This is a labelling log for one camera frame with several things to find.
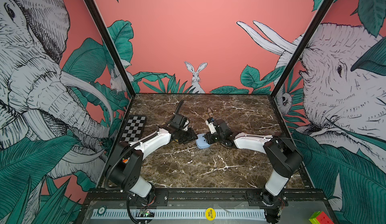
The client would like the small circuit board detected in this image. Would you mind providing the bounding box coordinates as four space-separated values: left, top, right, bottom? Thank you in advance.
139 210 155 218

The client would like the yellow big blind chip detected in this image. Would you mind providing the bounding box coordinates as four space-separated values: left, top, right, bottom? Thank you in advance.
205 208 216 221

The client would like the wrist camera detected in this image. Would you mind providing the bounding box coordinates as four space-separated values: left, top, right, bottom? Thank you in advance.
205 117 232 134
169 113 190 131

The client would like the blue alarm clock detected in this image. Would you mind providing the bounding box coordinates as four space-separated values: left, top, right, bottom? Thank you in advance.
196 134 211 149

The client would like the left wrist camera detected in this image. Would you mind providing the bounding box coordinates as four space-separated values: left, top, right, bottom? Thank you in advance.
169 113 190 131

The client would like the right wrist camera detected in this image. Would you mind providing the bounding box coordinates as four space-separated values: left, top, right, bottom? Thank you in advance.
205 117 232 134

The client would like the checkerboard calibration card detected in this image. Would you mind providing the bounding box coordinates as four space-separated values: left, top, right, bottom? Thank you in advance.
120 115 147 143

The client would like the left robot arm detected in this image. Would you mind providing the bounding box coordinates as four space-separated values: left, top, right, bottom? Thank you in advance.
104 127 198 199

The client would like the small round dial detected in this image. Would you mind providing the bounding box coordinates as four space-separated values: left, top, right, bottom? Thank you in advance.
97 206 107 216

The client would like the colourful puzzle cube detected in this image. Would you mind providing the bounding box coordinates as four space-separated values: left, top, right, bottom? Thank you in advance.
309 211 334 224

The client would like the white slotted cable duct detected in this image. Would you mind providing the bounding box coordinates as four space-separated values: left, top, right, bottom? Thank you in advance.
91 209 266 221

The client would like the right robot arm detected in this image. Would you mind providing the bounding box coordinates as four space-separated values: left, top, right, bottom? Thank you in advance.
196 129 303 197

